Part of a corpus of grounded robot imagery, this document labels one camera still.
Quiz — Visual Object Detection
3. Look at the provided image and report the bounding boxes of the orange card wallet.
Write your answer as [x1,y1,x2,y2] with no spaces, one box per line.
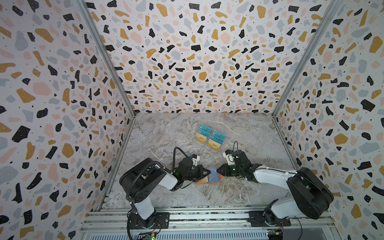
[197,166,223,185]

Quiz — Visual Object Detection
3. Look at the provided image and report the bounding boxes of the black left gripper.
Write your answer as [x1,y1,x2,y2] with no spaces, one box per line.
[183,165,212,182]

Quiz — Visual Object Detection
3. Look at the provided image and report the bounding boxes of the teal VIP card left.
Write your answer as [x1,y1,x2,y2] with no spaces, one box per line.
[199,124,212,138]

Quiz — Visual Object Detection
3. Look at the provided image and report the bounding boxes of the aluminium corner post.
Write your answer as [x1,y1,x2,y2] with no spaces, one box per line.
[76,0,136,118]
[273,0,345,120]

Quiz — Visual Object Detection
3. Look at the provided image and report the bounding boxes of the aluminium left corner post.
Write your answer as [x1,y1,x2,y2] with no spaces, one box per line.
[76,0,136,118]

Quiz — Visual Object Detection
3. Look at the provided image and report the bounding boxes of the teal VIP card right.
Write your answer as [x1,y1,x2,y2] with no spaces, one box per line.
[211,130,226,144]

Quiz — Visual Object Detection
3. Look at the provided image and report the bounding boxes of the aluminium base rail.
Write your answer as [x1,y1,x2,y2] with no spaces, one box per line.
[80,206,341,240]

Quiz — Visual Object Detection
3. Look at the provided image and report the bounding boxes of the teal vip card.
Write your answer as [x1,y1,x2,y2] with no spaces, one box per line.
[199,124,212,138]
[211,130,226,144]

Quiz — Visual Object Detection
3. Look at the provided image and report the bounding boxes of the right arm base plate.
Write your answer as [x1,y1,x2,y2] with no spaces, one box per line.
[247,211,291,228]

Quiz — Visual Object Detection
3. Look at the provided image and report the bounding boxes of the clear acrylic card display stand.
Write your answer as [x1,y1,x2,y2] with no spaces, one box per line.
[196,125,227,146]

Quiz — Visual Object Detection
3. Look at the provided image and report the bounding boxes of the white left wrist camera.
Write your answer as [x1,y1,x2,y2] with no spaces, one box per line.
[191,154,200,166]

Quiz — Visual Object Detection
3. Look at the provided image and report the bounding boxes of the aluminium right corner post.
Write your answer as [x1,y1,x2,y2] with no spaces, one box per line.
[273,0,345,120]

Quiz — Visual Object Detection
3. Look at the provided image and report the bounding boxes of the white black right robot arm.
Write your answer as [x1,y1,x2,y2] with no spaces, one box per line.
[217,150,334,226]

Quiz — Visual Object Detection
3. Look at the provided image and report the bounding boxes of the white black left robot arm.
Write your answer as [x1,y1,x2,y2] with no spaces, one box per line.
[119,155,211,222]

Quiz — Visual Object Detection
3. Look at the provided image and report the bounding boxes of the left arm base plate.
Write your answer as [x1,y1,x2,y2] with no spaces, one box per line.
[127,212,170,230]

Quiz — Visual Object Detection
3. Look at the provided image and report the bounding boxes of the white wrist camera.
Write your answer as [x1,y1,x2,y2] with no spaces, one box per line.
[223,150,236,165]
[191,154,200,166]

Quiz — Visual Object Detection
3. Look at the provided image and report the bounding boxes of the gold VIP card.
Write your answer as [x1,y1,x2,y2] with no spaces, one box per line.
[195,133,208,144]
[199,176,209,183]
[207,139,221,151]

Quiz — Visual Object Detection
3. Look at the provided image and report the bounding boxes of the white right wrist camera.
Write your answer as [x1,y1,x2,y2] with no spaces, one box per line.
[223,150,236,165]

